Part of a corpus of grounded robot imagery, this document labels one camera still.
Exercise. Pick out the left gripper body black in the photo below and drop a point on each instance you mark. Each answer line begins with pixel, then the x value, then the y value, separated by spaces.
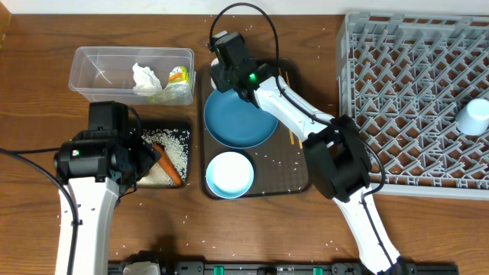
pixel 142 157

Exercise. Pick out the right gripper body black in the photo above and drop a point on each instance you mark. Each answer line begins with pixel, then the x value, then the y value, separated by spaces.
pixel 228 79

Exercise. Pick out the dark blue plate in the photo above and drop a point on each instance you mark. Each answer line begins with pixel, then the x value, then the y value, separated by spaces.
pixel 236 123

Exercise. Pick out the orange carrot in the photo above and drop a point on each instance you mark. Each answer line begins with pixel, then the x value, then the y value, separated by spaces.
pixel 167 166

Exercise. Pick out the green snack wrapper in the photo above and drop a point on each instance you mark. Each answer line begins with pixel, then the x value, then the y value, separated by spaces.
pixel 177 90

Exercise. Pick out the pile of rice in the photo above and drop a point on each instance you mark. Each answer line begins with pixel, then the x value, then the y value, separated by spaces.
pixel 175 147

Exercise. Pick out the white tissue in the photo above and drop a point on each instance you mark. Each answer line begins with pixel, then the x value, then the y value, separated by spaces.
pixel 146 82

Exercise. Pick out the light blue bowl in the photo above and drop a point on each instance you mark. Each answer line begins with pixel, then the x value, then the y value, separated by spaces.
pixel 229 175

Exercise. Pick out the light blue cup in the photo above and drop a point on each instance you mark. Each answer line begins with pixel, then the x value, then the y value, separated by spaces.
pixel 473 118

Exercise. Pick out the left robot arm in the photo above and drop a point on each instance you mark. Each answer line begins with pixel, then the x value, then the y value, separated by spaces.
pixel 87 208

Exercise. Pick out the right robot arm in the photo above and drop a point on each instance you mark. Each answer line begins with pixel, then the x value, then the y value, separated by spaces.
pixel 337 159

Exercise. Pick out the grey dishwasher rack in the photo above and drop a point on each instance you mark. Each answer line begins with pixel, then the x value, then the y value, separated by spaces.
pixel 403 78

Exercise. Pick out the white cup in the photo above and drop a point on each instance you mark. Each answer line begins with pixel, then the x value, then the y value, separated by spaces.
pixel 214 74

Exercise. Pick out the black tray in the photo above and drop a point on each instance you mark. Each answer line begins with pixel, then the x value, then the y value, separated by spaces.
pixel 168 126

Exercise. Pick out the clear plastic bin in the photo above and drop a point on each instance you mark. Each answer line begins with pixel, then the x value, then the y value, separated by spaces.
pixel 105 73

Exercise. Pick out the wooden chopstick left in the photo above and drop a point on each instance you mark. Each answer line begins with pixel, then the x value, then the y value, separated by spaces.
pixel 292 141

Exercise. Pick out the wooden chopstick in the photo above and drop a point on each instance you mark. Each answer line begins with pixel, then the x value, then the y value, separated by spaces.
pixel 292 141
pixel 291 81

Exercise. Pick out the wooden chopstick right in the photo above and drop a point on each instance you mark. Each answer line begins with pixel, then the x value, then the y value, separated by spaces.
pixel 291 81

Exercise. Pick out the brown serving tray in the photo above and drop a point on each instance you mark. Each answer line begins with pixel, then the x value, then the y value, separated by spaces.
pixel 279 166

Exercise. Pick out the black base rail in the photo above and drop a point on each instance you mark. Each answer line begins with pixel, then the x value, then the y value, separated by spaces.
pixel 199 268

